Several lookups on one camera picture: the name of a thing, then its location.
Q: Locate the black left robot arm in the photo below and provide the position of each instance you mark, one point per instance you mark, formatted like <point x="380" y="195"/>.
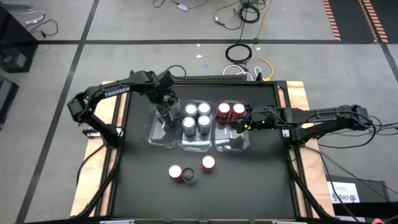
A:
<point x="116" y="92"/>

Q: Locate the black floor mat orange stripes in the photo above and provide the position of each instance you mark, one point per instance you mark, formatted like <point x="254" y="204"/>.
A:
<point x="351" y="18"/>

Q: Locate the black power strip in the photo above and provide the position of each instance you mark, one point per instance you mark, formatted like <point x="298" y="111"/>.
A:
<point x="211" y="78"/>

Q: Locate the white and blue Spindrift can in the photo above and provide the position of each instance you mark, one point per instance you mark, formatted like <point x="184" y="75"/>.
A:
<point x="189" y="123"/>
<point x="204" y="121"/>
<point x="191" y="109"/>
<point x="204" y="108"/>

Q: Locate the black cabinet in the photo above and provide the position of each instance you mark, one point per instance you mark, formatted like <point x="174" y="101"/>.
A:
<point x="12" y="31"/>

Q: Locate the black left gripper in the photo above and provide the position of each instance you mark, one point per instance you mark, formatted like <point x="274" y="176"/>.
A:
<point x="162" y="91"/>

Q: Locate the dark grey case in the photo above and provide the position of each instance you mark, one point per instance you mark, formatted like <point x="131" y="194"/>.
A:
<point x="6" y="96"/>

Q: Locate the black box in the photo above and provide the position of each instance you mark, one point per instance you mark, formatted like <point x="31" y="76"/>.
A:
<point x="373" y="193"/>

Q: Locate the pink round object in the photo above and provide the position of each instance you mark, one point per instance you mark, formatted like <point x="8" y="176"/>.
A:
<point x="377" y="221"/>

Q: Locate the grey power adapter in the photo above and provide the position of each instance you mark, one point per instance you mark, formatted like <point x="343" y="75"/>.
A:
<point x="183" y="7"/>

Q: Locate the white paper label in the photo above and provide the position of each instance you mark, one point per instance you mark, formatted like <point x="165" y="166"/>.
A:
<point x="342" y="189"/>

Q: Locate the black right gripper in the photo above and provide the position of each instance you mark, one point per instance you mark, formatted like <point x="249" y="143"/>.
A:
<point x="264" y="119"/>

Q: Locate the red Fanta strawberry soda can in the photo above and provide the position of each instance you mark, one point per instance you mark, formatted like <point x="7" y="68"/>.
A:
<point x="208" y="162"/>
<point x="238" y="109"/>
<point x="224" y="109"/>
<point x="175" y="171"/>

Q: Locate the clear plastic bin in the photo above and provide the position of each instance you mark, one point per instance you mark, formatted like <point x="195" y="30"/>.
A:
<point x="196" y="146"/>
<point x="230" y="143"/>
<point x="158" y="140"/>

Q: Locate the light wooden side board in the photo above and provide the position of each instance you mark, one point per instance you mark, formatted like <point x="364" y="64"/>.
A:
<point x="297" y="88"/>
<point x="96" y="161"/>

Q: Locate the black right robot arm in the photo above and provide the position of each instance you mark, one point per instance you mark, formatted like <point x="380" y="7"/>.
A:
<point x="323" y="116"/>

